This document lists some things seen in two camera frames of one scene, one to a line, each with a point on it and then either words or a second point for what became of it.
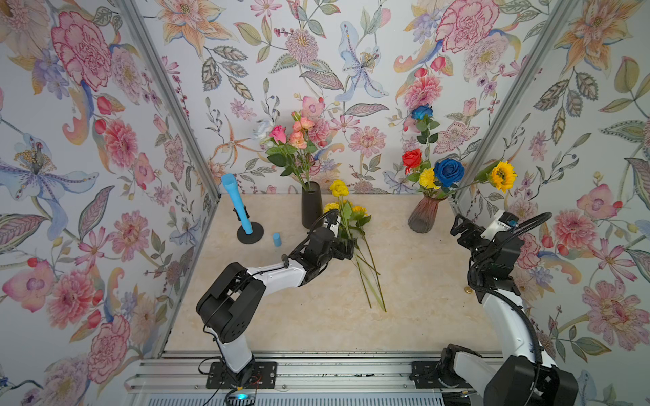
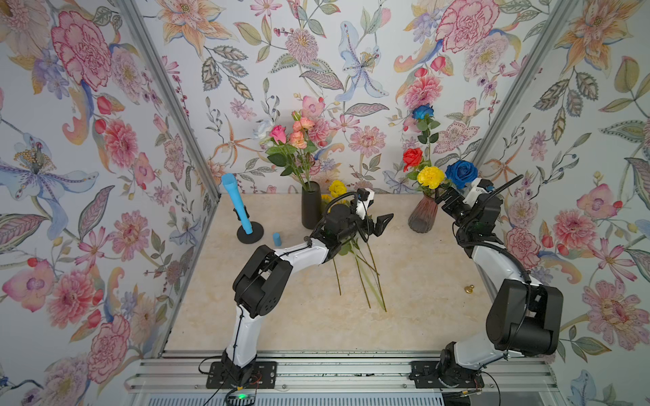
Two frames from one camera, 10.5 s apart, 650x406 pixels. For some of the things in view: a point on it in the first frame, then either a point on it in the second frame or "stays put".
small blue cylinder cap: x=277 y=239 stays put
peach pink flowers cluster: x=300 y=128 stays put
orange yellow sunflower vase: x=501 y=174 → x=325 y=198
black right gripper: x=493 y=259 → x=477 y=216
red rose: x=411 y=159 stays put
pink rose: x=279 y=134 stays put
